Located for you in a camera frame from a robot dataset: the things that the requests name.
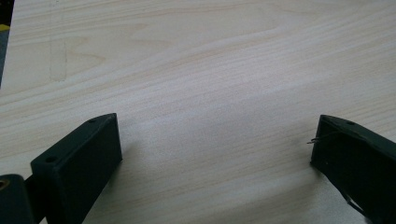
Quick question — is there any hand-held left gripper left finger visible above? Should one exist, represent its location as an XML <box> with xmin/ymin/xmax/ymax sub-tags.
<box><xmin>30</xmin><ymin>112</ymin><xmax>123</xmax><ymax>224</ymax></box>

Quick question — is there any black yellow striped base plate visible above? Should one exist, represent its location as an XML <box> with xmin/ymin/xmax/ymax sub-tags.
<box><xmin>0</xmin><ymin>0</ymin><xmax>15</xmax><ymax>33</ymax></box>

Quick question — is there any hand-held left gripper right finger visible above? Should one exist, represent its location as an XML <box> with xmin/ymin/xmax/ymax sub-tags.
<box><xmin>306</xmin><ymin>114</ymin><xmax>396</xmax><ymax>224</ymax></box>

